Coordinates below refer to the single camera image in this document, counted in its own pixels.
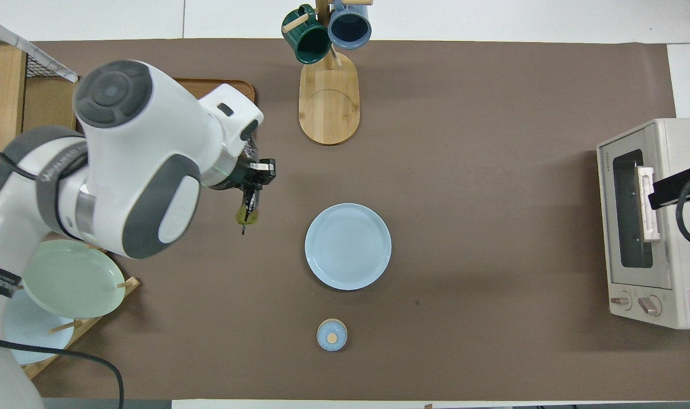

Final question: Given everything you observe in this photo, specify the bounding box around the light blue racked plate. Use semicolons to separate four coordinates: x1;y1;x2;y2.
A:
3;290;76;365

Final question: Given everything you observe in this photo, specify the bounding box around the dark green mug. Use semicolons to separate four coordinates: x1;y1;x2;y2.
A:
281;5;332;65

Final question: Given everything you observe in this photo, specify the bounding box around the brown table mat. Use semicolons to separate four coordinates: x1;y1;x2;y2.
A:
31;39;690;401

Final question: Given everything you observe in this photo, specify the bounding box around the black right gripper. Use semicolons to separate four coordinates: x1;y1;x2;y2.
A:
647;166;690;210

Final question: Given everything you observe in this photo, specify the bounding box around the wooden mug tree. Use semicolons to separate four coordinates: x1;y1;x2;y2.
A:
281;0;374;146

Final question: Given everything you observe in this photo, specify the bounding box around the blue mug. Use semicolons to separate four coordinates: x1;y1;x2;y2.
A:
327;0;373;51

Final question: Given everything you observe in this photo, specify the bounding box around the pale green plate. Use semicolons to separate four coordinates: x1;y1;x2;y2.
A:
23;239;126;319

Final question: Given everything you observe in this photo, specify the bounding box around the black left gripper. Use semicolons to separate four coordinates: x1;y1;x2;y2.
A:
228;142;276;194

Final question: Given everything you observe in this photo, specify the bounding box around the black wire basket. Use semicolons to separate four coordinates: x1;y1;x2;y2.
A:
0;27;43;79

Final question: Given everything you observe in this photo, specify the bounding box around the small blue white bell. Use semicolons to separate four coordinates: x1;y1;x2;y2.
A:
316;318;348;352

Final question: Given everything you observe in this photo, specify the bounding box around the wooden shelf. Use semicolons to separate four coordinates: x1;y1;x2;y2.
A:
0;43;78;188

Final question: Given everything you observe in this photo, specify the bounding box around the rectangular wooden tray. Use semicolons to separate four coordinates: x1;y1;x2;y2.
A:
172;78;256;106

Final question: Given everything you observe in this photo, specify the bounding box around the beige toaster oven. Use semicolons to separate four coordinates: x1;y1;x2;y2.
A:
596;118;690;330

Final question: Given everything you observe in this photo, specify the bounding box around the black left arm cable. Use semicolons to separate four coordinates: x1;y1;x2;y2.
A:
0;334;124;409

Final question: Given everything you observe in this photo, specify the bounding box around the glass oven door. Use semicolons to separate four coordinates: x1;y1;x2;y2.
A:
597;127;674;290

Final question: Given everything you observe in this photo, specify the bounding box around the dark purple eggplant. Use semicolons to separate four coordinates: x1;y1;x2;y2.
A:
235;190;261;236

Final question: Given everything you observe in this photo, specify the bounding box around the wooden plate rack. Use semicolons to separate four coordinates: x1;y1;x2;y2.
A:
21;277;141;380

